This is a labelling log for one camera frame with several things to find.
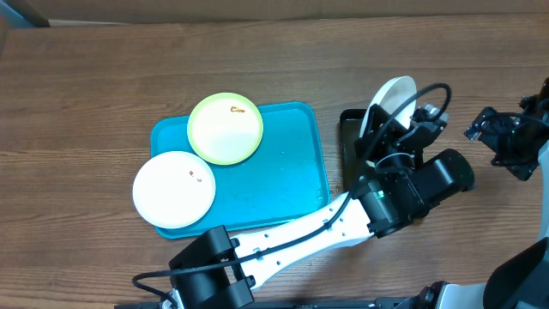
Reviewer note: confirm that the white plate with orange stain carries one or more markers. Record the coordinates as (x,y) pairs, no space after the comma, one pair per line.
(390,96)

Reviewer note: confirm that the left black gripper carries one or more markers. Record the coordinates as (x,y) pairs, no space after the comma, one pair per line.
(371,137)

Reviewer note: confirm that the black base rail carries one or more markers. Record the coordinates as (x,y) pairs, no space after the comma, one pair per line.
(380,303)

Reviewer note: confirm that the white plate with red stain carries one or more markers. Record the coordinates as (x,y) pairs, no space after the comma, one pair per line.
(174,189)

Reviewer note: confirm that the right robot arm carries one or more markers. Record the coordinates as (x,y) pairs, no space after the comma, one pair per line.
(521,282)

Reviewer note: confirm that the dark corner object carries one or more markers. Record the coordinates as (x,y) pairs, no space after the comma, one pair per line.
(21,13)

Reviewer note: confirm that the yellow-green plate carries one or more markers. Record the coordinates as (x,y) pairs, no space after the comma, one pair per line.
(225,128)

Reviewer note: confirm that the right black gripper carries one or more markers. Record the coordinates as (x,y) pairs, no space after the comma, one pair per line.
(486,130)

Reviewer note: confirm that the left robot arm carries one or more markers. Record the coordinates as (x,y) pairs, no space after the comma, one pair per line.
(393,187)

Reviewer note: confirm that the black water tray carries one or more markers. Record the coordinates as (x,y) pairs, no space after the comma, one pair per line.
(350,126)

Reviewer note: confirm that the teal plastic tray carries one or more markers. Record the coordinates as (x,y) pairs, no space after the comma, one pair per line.
(283,180)

